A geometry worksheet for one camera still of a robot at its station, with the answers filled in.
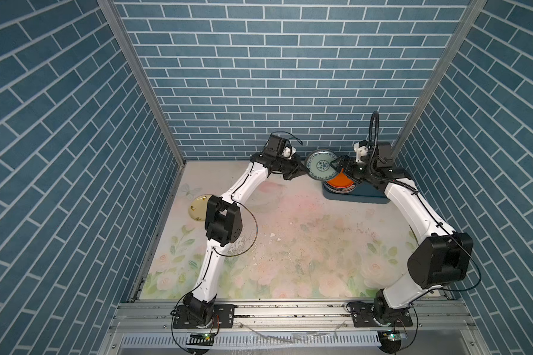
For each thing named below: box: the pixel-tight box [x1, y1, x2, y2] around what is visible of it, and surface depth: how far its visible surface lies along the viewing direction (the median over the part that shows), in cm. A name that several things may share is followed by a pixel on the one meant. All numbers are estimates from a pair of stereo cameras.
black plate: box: [324, 182, 357, 194], surface depth 107 cm
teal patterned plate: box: [304, 148, 338, 182], surface depth 93 cm
